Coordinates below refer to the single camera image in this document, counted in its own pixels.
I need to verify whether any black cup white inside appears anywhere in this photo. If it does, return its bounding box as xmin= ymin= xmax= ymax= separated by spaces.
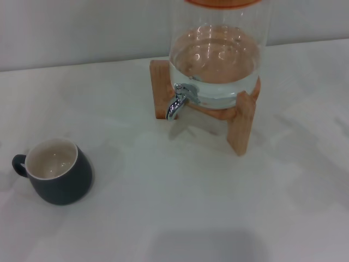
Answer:
xmin=11 ymin=138 xmax=93 ymax=206

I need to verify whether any orange jar lid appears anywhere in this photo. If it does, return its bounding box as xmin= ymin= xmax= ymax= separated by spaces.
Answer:
xmin=184 ymin=0 xmax=262 ymax=7

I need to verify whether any wooden dispenser stand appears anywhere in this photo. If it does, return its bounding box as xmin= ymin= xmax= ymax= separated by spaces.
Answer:
xmin=149 ymin=59 xmax=262 ymax=158

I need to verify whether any glass water dispenser jar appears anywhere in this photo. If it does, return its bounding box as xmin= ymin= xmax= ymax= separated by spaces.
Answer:
xmin=168 ymin=0 xmax=273 ymax=110

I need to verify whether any chrome faucet tap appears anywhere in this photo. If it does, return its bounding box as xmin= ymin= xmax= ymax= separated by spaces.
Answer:
xmin=166 ymin=83 xmax=202 ymax=122

